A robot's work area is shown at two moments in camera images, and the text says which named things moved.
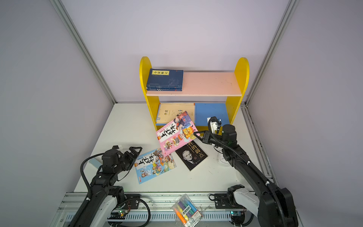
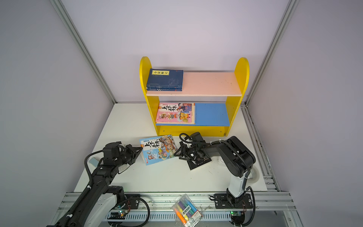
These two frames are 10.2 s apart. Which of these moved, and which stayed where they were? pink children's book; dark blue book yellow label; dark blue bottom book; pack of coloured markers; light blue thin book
Moved: light blue thin book; pink children's book
Stayed: pack of coloured markers; dark blue bottom book; dark blue book yellow label
